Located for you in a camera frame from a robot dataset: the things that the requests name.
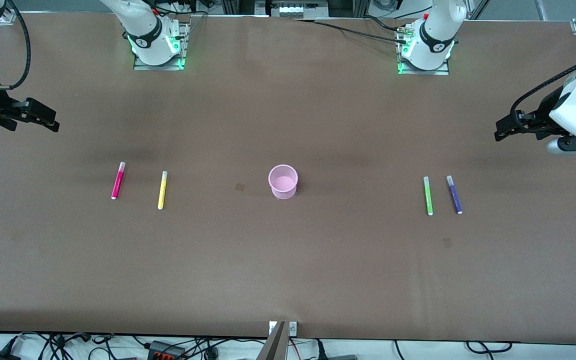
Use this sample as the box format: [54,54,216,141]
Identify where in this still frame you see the purple marker pen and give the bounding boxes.
[446,175,463,215]

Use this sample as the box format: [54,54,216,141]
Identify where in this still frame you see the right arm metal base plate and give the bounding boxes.
[133,22,189,71]

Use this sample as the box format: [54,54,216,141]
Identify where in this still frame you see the brown wooden strut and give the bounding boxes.
[255,321,289,360]

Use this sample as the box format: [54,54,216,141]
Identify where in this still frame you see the aluminium frame with connectors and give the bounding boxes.
[220,0,369,19]

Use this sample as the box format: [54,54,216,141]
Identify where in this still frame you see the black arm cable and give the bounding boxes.
[0,0,33,91]
[510,50,576,132]

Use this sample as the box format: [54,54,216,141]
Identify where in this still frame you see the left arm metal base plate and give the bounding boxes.
[397,25,451,76]

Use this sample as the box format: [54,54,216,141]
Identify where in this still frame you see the short black table cable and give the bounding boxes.
[362,15,405,33]

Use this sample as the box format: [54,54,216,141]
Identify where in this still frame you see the yellow marker pen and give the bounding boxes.
[157,171,168,211]

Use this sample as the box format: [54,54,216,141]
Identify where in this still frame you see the black looped floor cable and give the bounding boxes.
[465,341,514,356]

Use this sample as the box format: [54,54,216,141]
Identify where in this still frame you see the white metal bracket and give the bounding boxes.
[268,321,298,337]

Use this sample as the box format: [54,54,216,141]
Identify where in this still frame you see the pink marker pen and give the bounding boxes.
[111,161,127,200]

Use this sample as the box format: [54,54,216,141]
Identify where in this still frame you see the long black table cable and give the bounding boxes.
[292,18,409,45]

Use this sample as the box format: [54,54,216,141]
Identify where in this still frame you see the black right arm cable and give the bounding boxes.
[0,0,33,91]

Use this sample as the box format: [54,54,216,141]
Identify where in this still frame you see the pink plastic cup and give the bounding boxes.
[268,164,299,200]

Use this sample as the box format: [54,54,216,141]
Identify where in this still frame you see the green marker pen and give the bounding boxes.
[423,176,434,216]

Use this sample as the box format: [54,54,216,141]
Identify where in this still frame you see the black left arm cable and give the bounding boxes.
[510,50,576,132]

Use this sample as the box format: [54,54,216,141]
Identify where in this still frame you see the black orange power strip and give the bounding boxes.
[148,340,187,360]

